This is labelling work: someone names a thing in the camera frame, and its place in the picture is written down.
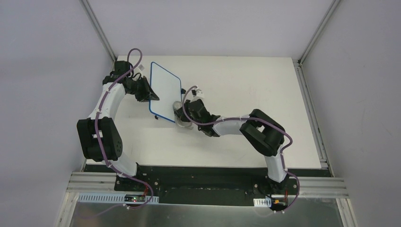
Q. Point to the front aluminium frame rail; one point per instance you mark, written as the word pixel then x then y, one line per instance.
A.
pixel 309 187

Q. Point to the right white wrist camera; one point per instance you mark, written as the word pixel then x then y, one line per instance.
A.
pixel 197 94

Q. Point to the left white cable duct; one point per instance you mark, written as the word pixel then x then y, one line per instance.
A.
pixel 117 198

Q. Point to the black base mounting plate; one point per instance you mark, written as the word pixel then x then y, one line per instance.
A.
pixel 205 185

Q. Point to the right aluminium frame post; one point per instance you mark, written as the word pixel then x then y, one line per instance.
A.
pixel 319 31

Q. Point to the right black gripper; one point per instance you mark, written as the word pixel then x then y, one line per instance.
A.
pixel 187 111

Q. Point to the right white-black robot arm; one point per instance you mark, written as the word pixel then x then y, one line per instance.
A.
pixel 262 132

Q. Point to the aluminium frame post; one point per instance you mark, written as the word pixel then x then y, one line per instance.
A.
pixel 319 31
pixel 98 28

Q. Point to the left aluminium frame post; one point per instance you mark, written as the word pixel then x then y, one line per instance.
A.
pixel 98 28

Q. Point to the white cable duct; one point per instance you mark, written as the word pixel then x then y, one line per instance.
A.
pixel 117 198
pixel 262 202

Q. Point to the right side aluminium rail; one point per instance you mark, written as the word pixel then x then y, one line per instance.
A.
pixel 308 101

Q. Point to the blue-framed small whiteboard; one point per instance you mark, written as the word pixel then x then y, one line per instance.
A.
pixel 168 88

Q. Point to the right white cable duct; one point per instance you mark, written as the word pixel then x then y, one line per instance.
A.
pixel 262 202

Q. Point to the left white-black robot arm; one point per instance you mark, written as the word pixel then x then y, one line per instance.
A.
pixel 98 134

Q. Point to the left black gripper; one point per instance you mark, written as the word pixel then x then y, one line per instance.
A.
pixel 141 89

